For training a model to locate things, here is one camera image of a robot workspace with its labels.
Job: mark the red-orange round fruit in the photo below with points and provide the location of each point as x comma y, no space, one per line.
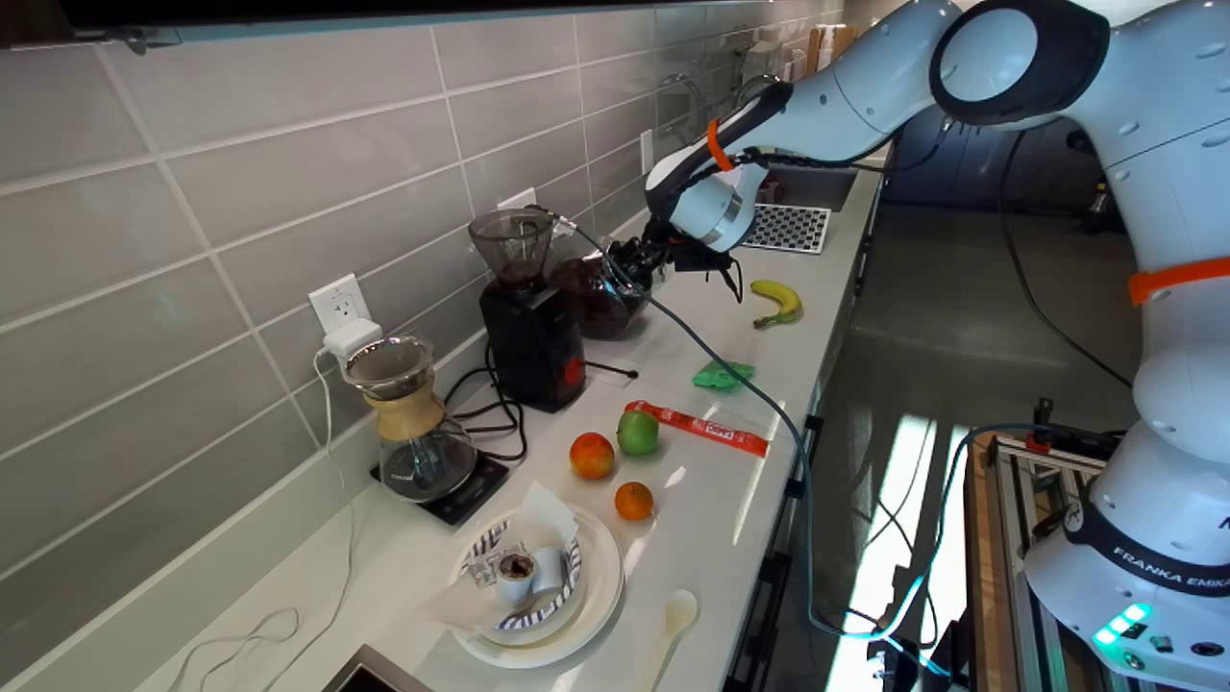
594,456

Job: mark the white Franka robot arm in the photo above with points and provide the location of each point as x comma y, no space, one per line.
1154,513

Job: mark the black coffee scale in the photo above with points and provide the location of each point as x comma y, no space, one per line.
466,498

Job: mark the black coffee grinder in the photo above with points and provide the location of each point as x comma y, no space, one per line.
531,346

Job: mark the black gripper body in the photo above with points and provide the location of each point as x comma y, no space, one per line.
692,252

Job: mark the yellow banana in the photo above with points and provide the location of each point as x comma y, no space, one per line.
778,301

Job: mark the white paper filter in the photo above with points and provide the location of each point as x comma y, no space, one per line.
546,525

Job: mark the white plate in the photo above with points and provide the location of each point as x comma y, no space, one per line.
600,599

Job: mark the white spoon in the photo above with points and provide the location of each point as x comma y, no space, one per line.
673,617

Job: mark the green packet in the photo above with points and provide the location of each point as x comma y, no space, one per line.
724,375

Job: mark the striped patterned bowl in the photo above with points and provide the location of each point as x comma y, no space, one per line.
519,624

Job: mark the green apple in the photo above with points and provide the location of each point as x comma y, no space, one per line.
639,430

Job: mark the glass pour-over carafe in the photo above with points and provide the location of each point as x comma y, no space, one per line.
411,428

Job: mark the white wall outlet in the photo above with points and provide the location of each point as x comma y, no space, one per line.
340,303

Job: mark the checkered dish mat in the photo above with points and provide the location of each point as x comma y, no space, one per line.
791,226

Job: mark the wooden cart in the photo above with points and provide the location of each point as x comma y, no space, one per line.
983,578

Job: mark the steel sink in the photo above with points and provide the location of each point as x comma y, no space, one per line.
813,188

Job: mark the red flat strip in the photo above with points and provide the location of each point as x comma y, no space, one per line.
724,437

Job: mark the small orange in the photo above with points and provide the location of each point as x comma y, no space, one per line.
631,501

